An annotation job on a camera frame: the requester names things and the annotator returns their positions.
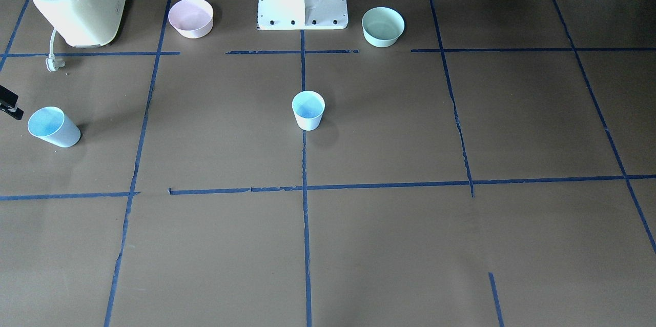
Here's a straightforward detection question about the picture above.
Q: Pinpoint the blue cup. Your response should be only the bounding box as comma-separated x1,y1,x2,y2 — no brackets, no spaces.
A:
28,107,81,149
291,90,325,131

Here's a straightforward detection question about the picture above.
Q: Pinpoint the cream toaster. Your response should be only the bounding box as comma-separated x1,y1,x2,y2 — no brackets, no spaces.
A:
33,0,126,48

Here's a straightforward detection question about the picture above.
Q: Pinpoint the pink bowl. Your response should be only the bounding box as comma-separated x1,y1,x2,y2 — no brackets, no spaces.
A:
167,0,215,39

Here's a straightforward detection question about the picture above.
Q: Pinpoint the green bowl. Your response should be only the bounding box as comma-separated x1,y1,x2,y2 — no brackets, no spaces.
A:
361,7,405,48

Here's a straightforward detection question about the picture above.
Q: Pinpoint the white toaster plug cable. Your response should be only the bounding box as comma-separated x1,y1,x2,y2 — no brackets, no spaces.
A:
45,27,66,72

